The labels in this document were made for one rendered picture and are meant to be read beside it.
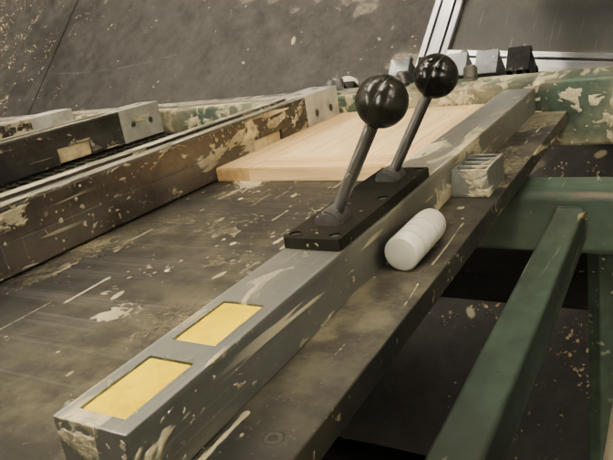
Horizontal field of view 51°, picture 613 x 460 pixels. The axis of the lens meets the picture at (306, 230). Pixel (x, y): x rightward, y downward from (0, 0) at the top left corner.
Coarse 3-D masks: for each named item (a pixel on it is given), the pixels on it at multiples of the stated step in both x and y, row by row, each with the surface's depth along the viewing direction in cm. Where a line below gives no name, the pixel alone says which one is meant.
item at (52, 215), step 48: (288, 96) 116; (336, 96) 122; (144, 144) 87; (192, 144) 87; (240, 144) 96; (48, 192) 67; (96, 192) 73; (144, 192) 79; (0, 240) 62; (48, 240) 67
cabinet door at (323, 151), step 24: (336, 120) 115; (360, 120) 113; (408, 120) 107; (432, 120) 103; (456, 120) 99; (288, 144) 100; (312, 144) 99; (336, 144) 96; (384, 144) 91; (216, 168) 91; (240, 168) 89; (264, 168) 87; (288, 168) 85; (312, 168) 83; (336, 168) 81
